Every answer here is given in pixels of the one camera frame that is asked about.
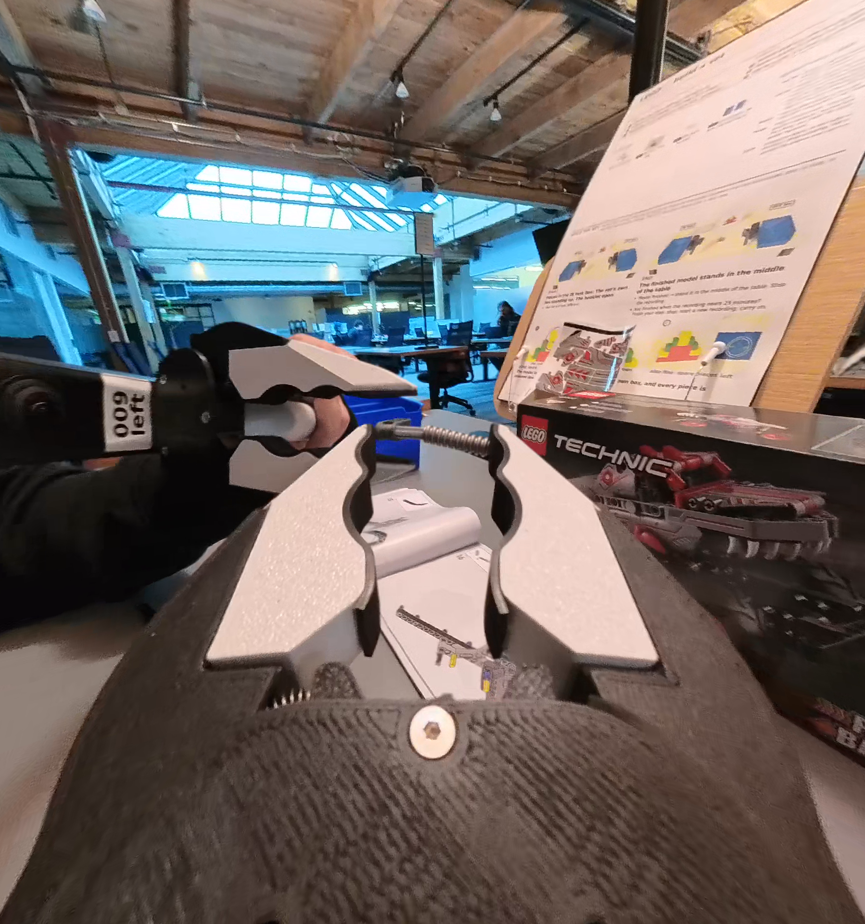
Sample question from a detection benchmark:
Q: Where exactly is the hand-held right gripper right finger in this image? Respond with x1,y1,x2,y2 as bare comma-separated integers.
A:
482,424,662,672

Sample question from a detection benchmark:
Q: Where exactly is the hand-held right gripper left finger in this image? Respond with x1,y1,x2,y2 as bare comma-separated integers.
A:
204,424,381,697

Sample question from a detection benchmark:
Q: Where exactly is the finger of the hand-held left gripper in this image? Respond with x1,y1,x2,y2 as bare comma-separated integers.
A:
227,338,420,407
227,433,336,498

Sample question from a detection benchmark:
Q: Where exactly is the toy instruction booklet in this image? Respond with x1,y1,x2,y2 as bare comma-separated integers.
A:
364,487,522,703

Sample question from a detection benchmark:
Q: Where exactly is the metal spring shock absorber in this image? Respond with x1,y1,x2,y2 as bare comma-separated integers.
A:
375,421,502,460

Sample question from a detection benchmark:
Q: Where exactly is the person's left forearm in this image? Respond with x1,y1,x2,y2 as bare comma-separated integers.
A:
0,451,282,640

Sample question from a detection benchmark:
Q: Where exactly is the grey desk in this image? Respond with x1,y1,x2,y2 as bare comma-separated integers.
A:
0,408,865,924

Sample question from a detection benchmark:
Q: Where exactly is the person's left hand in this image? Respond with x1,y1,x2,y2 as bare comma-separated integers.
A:
288,332,359,452

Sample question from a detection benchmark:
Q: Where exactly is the wooden background table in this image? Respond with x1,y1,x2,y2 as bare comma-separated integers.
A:
346,344,514,363

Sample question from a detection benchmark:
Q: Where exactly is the blue storage bin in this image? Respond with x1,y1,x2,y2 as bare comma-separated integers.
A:
346,393,424,464

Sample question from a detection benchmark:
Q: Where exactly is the black office chair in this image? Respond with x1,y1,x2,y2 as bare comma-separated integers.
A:
417,345,478,417

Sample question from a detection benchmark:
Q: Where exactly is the black toy set box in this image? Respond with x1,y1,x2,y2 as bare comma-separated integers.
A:
515,400,865,773

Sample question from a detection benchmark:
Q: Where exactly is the toy sticker sheet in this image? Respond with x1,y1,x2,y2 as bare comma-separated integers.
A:
537,322,637,399

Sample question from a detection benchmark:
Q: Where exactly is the ceiling projector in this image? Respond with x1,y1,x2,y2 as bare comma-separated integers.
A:
388,165,438,208

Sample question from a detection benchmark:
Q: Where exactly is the printed instruction sheet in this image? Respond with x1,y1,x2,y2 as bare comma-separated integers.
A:
508,0,865,409

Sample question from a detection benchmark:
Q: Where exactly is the black steel pillar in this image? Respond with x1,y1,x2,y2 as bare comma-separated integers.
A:
629,0,673,103

